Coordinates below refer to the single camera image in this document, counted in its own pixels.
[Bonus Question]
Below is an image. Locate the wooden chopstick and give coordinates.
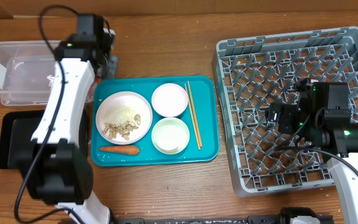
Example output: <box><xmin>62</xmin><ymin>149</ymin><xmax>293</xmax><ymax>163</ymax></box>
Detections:
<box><xmin>185</xmin><ymin>84</ymin><xmax>201</xmax><ymax>151</ymax></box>
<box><xmin>187</xmin><ymin>81</ymin><xmax>203</xmax><ymax>150</ymax></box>

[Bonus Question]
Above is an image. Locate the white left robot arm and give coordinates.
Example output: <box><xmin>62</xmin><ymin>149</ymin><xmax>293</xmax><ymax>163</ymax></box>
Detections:
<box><xmin>14</xmin><ymin>14</ymin><xmax>115</xmax><ymax>223</ymax></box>

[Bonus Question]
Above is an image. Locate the clear plastic waste bin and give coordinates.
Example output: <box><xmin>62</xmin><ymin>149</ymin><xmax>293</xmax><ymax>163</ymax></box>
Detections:
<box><xmin>0</xmin><ymin>40</ymin><xmax>98</xmax><ymax>106</ymax></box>

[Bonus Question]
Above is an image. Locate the pile of peanut shells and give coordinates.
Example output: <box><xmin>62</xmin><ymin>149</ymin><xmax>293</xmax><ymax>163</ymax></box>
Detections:
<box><xmin>102</xmin><ymin>114</ymin><xmax>141</xmax><ymax>141</ymax></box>

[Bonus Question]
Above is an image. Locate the pink bowl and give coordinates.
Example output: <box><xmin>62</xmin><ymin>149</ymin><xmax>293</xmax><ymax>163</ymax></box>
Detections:
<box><xmin>151</xmin><ymin>83</ymin><xmax>188</xmax><ymax>118</ymax></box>

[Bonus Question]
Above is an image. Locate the grey dishwasher rack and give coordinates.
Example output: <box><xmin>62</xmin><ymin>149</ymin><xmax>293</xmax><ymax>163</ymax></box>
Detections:
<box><xmin>212</xmin><ymin>27</ymin><xmax>358</xmax><ymax>197</ymax></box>

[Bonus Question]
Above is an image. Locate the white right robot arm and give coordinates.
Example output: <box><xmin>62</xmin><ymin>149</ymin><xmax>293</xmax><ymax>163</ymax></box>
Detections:
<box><xmin>265</xmin><ymin>79</ymin><xmax>358</xmax><ymax>223</ymax></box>

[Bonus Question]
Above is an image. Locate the white tissue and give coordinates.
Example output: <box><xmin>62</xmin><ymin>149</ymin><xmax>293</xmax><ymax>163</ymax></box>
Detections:
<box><xmin>47</xmin><ymin>75</ymin><xmax>55</xmax><ymax>90</ymax></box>

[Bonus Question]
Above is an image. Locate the black plastic tray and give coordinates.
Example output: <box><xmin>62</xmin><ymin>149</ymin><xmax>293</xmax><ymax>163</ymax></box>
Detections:
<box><xmin>0</xmin><ymin>110</ymin><xmax>89</xmax><ymax>169</ymax></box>

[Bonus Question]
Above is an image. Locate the orange carrot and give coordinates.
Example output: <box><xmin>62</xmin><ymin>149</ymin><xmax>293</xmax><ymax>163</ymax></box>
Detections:
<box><xmin>99</xmin><ymin>145</ymin><xmax>140</xmax><ymax>156</ymax></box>

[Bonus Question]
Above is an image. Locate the pale green bowl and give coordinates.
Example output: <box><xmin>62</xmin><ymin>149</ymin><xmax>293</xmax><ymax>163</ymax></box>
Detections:
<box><xmin>151</xmin><ymin>118</ymin><xmax>190</xmax><ymax>154</ymax></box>

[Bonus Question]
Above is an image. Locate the pile of rice grains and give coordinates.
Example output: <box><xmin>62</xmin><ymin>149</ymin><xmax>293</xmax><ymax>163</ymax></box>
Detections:
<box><xmin>102</xmin><ymin>105</ymin><xmax>137</xmax><ymax>126</ymax></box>

